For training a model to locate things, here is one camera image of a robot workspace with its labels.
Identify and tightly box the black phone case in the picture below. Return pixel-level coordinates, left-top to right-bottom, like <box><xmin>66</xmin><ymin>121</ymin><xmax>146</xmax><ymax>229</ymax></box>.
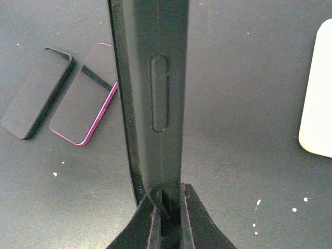
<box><xmin>109</xmin><ymin>1</ymin><xmax>189</xmax><ymax>206</ymax></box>

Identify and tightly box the bare magenta phone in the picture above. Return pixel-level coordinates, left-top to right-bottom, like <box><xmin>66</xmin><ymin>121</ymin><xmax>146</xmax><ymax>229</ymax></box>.
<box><xmin>50</xmin><ymin>43</ymin><xmax>118</xmax><ymax>146</ymax></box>

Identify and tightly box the bare black phone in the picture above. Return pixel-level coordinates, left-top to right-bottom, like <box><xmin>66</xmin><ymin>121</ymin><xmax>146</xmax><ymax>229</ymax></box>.
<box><xmin>1</xmin><ymin>47</ymin><xmax>74</xmax><ymax>140</ymax></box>

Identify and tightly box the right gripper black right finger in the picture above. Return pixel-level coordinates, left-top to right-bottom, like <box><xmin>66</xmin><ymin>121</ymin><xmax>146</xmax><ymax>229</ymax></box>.
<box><xmin>180</xmin><ymin>183</ymin><xmax>235</xmax><ymax>249</ymax></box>

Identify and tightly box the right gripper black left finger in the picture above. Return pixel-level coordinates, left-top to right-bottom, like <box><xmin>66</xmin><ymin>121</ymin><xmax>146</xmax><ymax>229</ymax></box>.
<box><xmin>108</xmin><ymin>195</ymin><xmax>161</xmax><ymax>248</ymax></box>

